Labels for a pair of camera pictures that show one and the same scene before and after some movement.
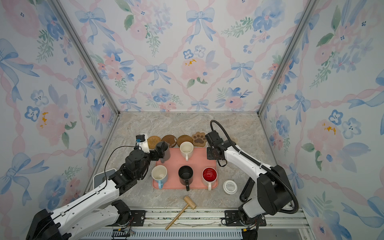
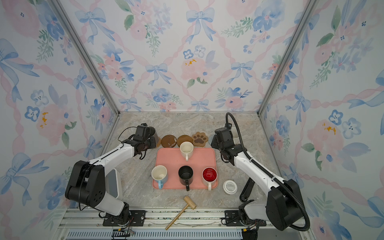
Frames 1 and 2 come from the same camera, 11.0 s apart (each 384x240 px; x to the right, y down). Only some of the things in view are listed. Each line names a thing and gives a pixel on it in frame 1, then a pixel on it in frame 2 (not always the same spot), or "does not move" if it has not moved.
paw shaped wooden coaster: [199, 139] does not move
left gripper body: [152, 156] -> [150, 143]
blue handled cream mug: [159, 174] does not move
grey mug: [165, 147] -> [156, 137]
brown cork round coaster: [184, 138] does not move
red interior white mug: [209, 175] does not move
